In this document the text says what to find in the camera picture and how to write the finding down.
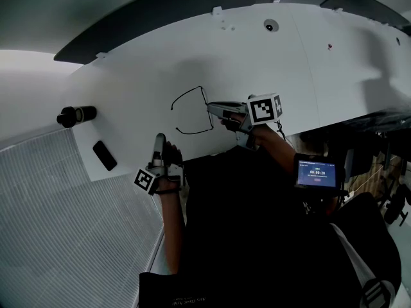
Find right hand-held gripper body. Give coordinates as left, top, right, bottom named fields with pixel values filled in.
left=236, top=92, right=285, bottom=150

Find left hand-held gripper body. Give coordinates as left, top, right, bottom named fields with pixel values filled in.
left=134, top=158, right=186, bottom=196

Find thin black wire eyeglasses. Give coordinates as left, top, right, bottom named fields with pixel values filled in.
left=170, top=85, right=214, bottom=135

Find person's right forearm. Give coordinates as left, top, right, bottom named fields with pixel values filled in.
left=253, top=125, right=298, bottom=176

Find person's left forearm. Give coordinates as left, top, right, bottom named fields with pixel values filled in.
left=156, top=186, right=187, bottom=275

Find person's right hand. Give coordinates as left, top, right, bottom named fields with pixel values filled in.
left=221, top=114, right=247, bottom=133

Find person's left hand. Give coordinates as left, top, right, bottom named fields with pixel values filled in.
left=164, top=141, right=184, bottom=168

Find black smartphone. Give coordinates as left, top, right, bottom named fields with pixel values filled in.
left=92, top=140, right=118, bottom=172

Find small black display screen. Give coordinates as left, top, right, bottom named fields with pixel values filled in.
left=294, top=153, right=344, bottom=189

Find ribbed frosted glass panel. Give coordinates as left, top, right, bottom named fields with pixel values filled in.
left=0, top=127, right=164, bottom=308

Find dark grey desk divider panel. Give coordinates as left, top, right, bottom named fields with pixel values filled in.
left=53, top=0, right=290, bottom=65
left=320, top=0, right=410, bottom=28

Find person's black clothing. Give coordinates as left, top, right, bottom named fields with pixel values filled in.
left=137, top=146, right=402, bottom=308

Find black plastic sheet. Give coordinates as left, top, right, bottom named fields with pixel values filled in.
left=353, top=109, right=411, bottom=131

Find black office chair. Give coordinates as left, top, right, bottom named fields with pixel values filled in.
left=380, top=133, right=411, bottom=226

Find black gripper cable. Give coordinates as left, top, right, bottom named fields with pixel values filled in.
left=275, top=120, right=295, bottom=147

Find white striped shoulder strap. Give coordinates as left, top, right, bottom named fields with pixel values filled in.
left=330, top=223, right=396, bottom=308

